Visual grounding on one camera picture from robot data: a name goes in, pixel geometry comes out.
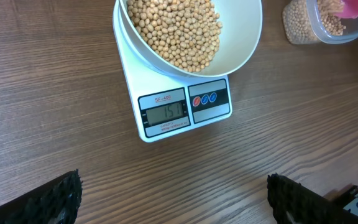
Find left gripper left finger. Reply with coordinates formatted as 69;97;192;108
0;169;83;224

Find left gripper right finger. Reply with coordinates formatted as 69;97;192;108
267;174;358;224

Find white digital kitchen scale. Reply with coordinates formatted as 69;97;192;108
112;2;232;142

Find pink plastic scoop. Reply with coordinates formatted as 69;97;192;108
334;0;358;19

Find soybeans in white bowl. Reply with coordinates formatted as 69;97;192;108
126;0;223;73

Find pile of soybeans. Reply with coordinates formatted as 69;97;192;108
282;0;346;44

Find white bowl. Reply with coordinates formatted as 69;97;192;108
117;0;263;77

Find clear plastic container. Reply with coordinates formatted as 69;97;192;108
282;0;358;45

